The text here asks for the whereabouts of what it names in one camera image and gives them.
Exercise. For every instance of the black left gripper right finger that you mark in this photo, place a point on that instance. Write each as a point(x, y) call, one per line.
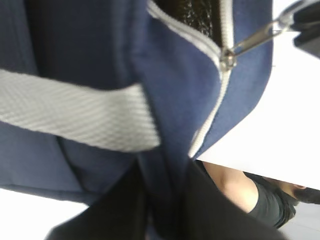
point(206, 214)

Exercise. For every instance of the navy blue lunch bag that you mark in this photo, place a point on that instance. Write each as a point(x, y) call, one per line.
point(89, 88)

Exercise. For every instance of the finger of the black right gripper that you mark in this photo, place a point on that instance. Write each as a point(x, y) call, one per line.
point(307, 23)

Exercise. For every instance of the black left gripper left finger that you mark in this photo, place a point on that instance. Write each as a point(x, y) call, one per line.
point(121, 214)

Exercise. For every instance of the person in dark shirt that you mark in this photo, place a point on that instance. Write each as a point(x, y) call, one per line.
point(271, 201)

